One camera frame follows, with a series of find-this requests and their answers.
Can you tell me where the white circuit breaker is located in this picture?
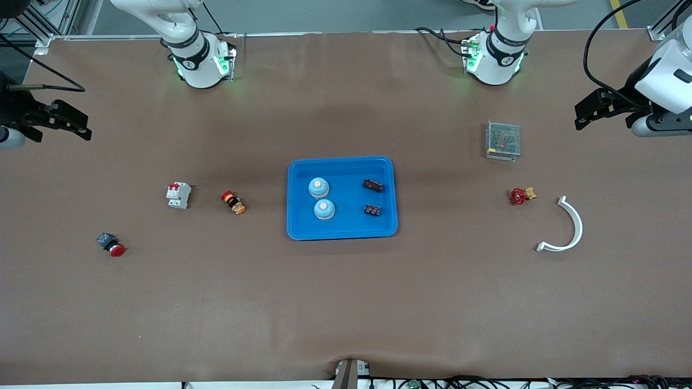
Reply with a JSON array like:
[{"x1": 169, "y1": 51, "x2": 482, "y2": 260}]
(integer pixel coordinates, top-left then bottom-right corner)
[{"x1": 165, "y1": 182, "x2": 192, "y2": 210}]

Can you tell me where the brown table cover mat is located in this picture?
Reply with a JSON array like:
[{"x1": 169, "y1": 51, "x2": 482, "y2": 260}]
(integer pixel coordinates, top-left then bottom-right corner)
[{"x1": 0, "y1": 30, "x2": 692, "y2": 385}]

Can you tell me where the black right base cable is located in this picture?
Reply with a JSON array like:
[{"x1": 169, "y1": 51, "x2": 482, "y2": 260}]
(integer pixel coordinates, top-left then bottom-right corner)
[{"x1": 202, "y1": 0, "x2": 228, "y2": 36}]

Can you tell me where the small red orange push button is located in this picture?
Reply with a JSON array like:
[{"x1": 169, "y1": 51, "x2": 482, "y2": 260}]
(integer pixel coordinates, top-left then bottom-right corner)
[{"x1": 221, "y1": 190, "x2": 246, "y2": 215}]

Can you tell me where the black left base cable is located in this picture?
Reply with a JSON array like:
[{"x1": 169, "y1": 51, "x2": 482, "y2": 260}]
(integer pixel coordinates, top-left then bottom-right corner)
[{"x1": 415, "y1": 26, "x2": 472, "y2": 58}]

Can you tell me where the aluminium frame with bracket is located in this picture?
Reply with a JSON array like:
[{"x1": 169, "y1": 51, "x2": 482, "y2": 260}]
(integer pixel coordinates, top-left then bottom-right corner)
[
  {"x1": 0, "y1": 0, "x2": 82, "y2": 55},
  {"x1": 648, "y1": 0, "x2": 692, "y2": 42}
]

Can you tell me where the grey camera stand post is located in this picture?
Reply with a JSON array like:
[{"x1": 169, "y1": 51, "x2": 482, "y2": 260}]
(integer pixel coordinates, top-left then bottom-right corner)
[{"x1": 331, "y1": 358, "x2": 371, "y2": 389}]

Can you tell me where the black cable tangle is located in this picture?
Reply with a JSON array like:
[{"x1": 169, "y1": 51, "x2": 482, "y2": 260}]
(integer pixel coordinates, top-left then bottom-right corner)
[{"x1": 373, "y1": 374, "x2": 671, "y2": 389}]

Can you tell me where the blue plastic tray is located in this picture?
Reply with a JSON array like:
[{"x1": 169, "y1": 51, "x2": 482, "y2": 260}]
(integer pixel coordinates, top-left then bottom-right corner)
[{"x1": 287, "y1": 156, "x2": 399, "y2": 241}]

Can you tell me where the red handle brass valve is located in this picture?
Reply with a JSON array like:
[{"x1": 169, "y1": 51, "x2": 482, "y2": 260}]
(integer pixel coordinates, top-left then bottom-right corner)
[{"x1": 509, "y1": 186, "x2": 537, "y2": 206}]

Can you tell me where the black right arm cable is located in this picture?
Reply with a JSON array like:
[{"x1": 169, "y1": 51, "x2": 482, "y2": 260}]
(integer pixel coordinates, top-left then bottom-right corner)
[{"x1": 0, "y1": 32, "x2": 87, "y2": 93}]

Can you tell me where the white curved plastic bracket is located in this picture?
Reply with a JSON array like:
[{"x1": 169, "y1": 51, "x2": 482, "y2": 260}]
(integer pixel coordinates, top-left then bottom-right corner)
[{"x1": 535, "y1": 196, "x2": 584, "y2": 253}]

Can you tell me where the metal mesh power supply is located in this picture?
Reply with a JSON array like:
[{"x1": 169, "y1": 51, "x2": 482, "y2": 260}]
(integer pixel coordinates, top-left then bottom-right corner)
[{"x1": 485, "y1": 120, "x2": 521, "y2": 162}]

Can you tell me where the red mushroom push button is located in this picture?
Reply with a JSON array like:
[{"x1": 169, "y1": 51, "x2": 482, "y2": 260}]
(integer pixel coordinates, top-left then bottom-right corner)
[{"x1": 96, "y1": 232, "x2": 127, "y2": 258}]

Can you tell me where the black base cable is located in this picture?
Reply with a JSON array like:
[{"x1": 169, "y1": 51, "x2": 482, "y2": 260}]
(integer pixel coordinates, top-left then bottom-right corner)
[
  {"x1": 415, "y1": 26, "x2": 472, "y2": 58},
  {"x1": 202, "y1": 0, "x2": 228, "y2": 36}
]

